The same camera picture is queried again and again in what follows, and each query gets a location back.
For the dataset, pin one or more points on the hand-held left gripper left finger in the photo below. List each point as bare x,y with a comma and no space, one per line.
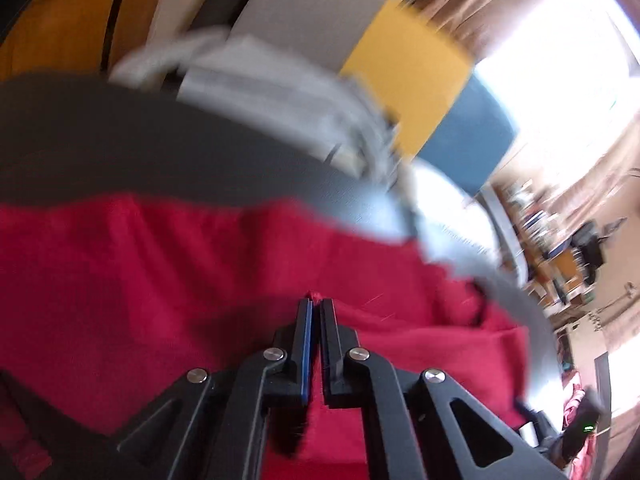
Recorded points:
307,355

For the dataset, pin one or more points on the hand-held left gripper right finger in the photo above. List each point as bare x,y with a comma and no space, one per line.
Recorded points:
328,345

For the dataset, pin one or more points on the red cloth garment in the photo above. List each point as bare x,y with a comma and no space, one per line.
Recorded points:
150,280

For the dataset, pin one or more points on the pile of white grey clothes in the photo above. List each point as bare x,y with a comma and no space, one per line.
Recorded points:
280,95

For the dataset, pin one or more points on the cluttered desk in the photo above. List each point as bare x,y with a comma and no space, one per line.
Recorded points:
550,260

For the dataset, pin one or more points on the black office chair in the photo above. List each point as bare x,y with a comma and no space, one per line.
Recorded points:
590,247

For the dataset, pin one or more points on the blue panel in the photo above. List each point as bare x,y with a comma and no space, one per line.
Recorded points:
465,135

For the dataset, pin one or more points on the yellow panel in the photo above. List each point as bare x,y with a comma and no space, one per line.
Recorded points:
407,75

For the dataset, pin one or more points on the grey panel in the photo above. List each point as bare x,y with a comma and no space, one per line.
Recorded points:
310,7

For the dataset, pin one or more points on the beige curtain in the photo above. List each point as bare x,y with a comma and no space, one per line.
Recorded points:
505,7

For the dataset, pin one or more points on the yellow wooden cabinet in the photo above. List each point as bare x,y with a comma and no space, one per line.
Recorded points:
55,25

